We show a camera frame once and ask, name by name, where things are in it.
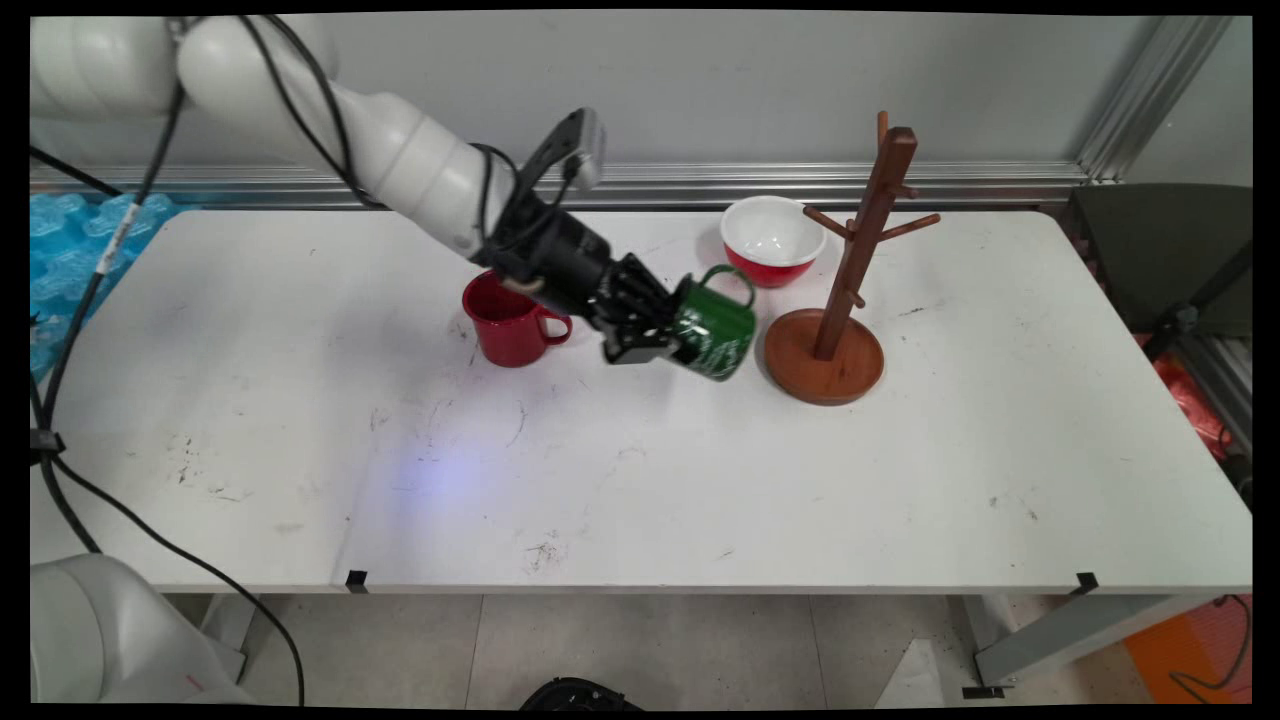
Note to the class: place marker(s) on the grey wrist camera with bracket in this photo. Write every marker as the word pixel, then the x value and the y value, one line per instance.
pixel 585 145

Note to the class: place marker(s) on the red bowl white inside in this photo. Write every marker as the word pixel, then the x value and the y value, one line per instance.
pixel 770 240

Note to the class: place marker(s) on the wooden mug tree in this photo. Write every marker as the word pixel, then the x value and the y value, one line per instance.
pixel 822 370

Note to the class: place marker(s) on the blue bubble wrap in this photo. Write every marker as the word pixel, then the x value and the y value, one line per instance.
pixel 70 260

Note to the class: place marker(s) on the red plastic bag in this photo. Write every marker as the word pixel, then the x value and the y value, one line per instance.
pixel 1190 400

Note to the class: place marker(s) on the green enamel mug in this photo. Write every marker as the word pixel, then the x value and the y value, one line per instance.
pixel 720 335

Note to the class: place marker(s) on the black table edge clip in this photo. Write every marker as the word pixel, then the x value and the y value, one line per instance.
pixel 1087 583
pixel 356 579

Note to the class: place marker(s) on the white table leg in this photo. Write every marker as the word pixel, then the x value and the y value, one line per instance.
pixel 232 630
pixel 1060 635

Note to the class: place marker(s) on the black round floor object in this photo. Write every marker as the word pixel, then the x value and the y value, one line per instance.
pixel 575 695

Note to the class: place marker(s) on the aluminium frame rail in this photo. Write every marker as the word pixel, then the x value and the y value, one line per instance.
pixel 1228 378
pixel 900 183

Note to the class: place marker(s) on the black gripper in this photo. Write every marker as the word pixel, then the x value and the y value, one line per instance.
pixel 560 260

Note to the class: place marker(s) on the orange floor mat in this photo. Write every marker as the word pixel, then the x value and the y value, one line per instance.
pixel 1170 650

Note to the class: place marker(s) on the aluminium frame post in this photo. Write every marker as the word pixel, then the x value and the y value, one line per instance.
pixel 1150 95

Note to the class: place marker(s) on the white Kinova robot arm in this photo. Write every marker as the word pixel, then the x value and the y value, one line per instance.
pixel 400 150

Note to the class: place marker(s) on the red enamel mug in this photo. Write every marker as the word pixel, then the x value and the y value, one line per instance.
pixel 510 335

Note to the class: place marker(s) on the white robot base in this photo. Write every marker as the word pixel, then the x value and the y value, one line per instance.
pixel 90 630

